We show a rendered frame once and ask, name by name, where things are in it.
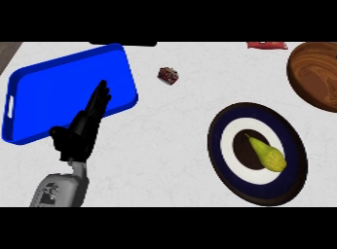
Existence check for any small dark red cupcake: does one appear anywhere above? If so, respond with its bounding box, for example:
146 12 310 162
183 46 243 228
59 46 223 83
155 66 180 86

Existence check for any brown wooden bowl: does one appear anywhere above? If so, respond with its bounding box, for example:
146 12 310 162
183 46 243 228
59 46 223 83
285 41 337 114

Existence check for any yellow-green lemon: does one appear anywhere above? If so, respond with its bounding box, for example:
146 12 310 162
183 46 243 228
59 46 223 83
243 132 288 173

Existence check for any blue plastic tray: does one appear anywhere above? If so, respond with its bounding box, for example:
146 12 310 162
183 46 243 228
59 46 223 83
0 43 140 146

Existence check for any red flat object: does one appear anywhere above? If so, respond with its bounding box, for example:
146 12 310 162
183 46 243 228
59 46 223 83
246 41 289 51

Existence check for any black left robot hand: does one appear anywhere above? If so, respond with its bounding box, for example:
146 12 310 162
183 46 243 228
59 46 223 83
47 79 113 163

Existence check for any dark blue white plate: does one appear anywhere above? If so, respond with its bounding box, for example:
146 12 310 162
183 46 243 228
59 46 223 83
205 101 308 207

